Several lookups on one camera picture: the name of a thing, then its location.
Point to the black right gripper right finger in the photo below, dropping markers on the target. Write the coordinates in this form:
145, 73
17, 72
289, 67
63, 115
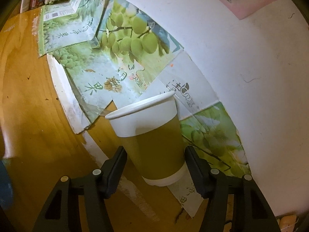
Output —
251, 211

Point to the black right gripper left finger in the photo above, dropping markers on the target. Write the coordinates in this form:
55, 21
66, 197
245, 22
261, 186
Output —
61, 212

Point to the brown sleeve paper cup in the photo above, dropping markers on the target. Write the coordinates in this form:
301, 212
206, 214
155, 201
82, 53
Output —
150, 133

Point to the blue plastic cup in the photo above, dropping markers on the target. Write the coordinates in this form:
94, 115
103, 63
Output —
6, 190

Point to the letter print canvas bag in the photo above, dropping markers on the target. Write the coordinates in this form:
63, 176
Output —
287, 223

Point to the green grape printed cardboard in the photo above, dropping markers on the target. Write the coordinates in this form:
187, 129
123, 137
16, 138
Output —
112, 52

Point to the white lotion bottle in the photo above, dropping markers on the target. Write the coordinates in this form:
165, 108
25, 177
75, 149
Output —
25, 4

